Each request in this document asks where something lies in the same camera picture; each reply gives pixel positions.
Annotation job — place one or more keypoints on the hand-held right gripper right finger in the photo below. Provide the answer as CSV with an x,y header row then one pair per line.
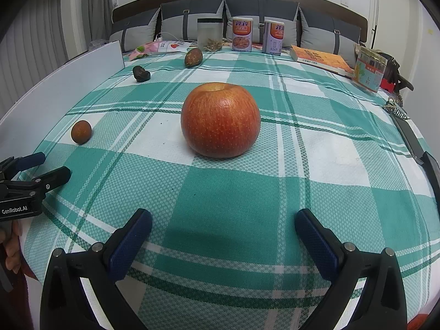
x,y
318,247

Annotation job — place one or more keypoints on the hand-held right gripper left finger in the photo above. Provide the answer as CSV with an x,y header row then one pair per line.
x,y
132,244

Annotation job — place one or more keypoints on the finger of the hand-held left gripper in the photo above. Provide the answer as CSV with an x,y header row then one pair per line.
x,y
32,161
55,177

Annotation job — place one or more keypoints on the dark orange small tangerine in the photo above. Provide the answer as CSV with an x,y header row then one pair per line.
x,y
81,132

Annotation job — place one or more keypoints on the dark wrinkled small fruit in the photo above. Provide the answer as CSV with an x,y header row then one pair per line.
x,y
141,73

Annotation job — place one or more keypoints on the red apple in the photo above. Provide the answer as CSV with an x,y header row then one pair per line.
x,y
220,120

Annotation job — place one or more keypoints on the brown oval avocado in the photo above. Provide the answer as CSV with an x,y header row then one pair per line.
x,y
193,57

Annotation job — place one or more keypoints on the person's left hand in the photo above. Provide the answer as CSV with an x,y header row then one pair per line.
x,y
12,251

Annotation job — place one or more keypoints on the white board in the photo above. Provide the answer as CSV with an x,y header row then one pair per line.
x,y
68,79

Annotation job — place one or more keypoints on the green white plaid cloth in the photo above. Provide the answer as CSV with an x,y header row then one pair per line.
x,y
240,196

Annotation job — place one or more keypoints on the grey curtain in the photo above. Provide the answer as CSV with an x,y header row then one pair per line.
x,y
34,41

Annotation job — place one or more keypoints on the black flat strip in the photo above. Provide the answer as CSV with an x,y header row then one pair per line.
x,y
409,141

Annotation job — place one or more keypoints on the pink floral packet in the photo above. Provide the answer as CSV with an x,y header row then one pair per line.
x,y
142,51

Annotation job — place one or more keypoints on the zebra striped clip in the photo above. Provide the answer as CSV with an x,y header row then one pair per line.
x,y
397,110

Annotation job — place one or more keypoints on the grey cushion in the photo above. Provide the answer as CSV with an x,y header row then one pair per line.
x,y
261,8
175,20
323,34
134,34

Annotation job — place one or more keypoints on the pink snack packet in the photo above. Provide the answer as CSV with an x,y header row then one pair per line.
x,y
172,46

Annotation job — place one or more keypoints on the red box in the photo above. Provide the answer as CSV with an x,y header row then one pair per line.
x,y
387,85

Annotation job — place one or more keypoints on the clear plastic labelled container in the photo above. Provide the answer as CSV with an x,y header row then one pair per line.
x,y
369,70

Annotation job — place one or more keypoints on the orange book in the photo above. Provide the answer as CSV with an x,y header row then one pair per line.
x,y
319,58

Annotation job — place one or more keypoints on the black bag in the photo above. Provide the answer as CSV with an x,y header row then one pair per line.
x,y
395,65

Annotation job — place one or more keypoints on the clear jar with black lid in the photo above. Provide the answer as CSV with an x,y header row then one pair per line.
x,y
209,34

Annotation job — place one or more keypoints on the white orange food tin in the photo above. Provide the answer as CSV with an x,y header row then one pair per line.
x,y
274,36
242,34

